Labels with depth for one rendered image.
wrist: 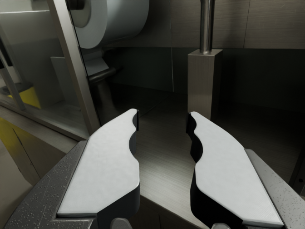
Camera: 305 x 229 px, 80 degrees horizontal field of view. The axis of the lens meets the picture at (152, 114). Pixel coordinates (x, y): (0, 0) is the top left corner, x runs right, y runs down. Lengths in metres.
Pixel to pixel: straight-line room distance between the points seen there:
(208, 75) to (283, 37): 0.32
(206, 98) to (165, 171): 0.29
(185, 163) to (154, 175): 0.10
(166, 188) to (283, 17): 0.68
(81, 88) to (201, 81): 0.38
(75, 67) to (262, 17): 0.66
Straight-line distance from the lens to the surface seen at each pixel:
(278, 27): 0.84
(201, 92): 0.66
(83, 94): 0.57
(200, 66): 0.63
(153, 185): 0.52
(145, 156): 0.60
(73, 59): 0.55
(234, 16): 0.86
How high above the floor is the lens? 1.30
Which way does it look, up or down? 29 degrees down
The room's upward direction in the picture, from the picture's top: 6 degrees counter-clockwise
